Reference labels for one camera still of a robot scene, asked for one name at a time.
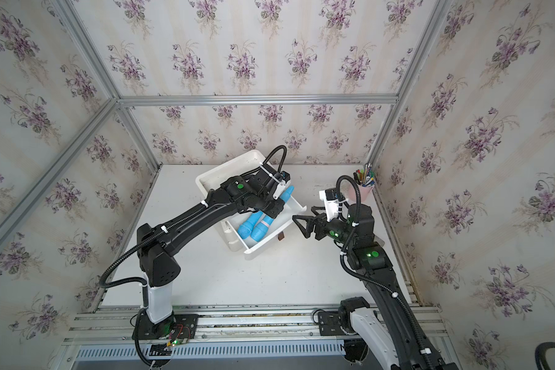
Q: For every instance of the aluminium mounting rail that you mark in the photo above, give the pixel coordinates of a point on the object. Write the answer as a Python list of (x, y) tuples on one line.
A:
[(214, 324)]

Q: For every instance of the pink metal pen bucket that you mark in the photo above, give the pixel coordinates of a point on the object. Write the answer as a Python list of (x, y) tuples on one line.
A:
[(364, 191)]

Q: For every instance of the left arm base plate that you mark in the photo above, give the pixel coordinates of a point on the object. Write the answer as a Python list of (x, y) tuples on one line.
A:
[(178, 327)]

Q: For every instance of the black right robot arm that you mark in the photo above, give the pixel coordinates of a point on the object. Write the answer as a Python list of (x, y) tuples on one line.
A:
[(391, 330)]

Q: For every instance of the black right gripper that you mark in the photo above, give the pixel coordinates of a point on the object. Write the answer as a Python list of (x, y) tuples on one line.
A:
[(321, 223)]

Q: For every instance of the blue toy microphone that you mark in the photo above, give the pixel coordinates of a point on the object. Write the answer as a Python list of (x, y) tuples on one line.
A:
[(262, 227), (245, 229)]

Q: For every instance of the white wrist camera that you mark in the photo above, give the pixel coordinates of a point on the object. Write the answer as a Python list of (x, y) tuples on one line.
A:
[(283, 183), (332, 204)]

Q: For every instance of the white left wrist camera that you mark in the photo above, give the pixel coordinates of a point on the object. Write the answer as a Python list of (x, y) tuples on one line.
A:
[(283, 183)]

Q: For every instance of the white top drawer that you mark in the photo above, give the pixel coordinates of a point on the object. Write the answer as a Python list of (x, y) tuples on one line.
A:
[(250, 247)]

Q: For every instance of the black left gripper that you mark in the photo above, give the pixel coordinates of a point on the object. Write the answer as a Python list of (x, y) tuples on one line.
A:
[(279, 207)]

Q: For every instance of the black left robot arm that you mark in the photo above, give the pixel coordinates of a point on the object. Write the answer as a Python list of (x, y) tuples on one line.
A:
[(257, 191)]

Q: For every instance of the white plastic drawer cabinet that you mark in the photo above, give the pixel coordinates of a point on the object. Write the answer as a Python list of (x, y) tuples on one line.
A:
[(229, 176)]

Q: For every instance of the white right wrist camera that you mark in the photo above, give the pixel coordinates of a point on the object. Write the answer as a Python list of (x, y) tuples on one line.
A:
[(332, 204)]

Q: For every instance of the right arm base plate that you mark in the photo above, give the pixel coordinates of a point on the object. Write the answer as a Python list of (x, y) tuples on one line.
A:
[(328, 322)]

